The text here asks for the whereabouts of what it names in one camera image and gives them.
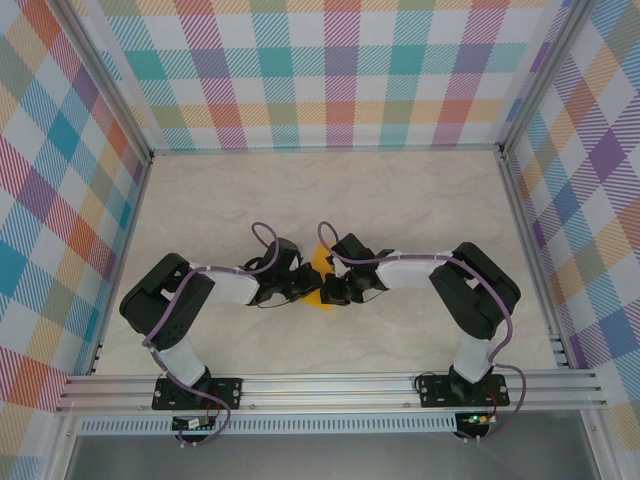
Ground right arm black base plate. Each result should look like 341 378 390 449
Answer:
418 373 510 409

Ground black circuit board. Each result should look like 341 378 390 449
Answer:
172 416 214 431

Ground wide aluminium mounting rail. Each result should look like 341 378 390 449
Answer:
55 369 609 414

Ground orange cloth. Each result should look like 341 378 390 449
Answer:
299 242 337 314

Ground grey metal sheet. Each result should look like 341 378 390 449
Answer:
64 433 601 480

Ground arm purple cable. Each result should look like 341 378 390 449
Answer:
317 221 529 446
142 221 234 448

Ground thin black wire loop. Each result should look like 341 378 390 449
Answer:
413 368 454 396

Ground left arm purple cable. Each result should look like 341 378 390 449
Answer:
142 221 234 448

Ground aluminium frame rail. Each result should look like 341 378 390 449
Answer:
87 154 154 376
497 149 571 371
149 143 504 157

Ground slotted grey cable tray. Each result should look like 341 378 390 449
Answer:
74 412 459 436

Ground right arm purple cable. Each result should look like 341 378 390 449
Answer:
317 221 529 446

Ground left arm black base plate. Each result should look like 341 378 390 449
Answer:
152 377 244 412

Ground aluminium frame post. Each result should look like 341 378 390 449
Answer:
54 0 155 166
497 0 596 159

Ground black round cable mount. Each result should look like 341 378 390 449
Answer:
174 428 211 449
452 423 496 444

